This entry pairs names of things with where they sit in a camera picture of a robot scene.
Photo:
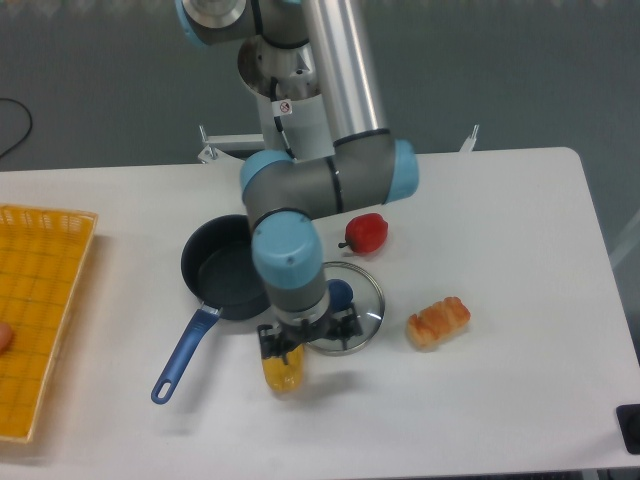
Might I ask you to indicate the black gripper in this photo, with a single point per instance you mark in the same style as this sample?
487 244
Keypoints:
304 327

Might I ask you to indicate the yellow bell pepper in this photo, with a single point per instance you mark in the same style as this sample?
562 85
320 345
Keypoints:
285 376

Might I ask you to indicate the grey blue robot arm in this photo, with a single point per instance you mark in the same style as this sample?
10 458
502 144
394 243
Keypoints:
283 196

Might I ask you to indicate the red bell pepper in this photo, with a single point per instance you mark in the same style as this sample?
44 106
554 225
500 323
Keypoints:
365 234

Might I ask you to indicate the fingertip at left edge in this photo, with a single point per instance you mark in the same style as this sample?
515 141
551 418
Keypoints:
6 336

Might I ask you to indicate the glass lid blue knob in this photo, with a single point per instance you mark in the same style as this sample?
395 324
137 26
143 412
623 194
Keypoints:
347 283

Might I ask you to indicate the orange salmon sushi toy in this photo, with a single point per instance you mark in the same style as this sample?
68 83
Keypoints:
437 323

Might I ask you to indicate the yellow woven basket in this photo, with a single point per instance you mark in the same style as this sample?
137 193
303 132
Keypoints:
43 252

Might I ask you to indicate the black object at table corner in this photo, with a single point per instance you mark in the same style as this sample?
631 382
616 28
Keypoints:
629 422

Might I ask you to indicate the dark saucepan blue handle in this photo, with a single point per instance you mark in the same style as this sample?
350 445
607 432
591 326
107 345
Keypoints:
217 267

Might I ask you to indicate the white table frame bracket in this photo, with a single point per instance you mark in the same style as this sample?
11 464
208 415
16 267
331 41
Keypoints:
470 141

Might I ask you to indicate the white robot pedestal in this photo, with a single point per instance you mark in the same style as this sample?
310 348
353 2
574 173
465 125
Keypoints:
285 86

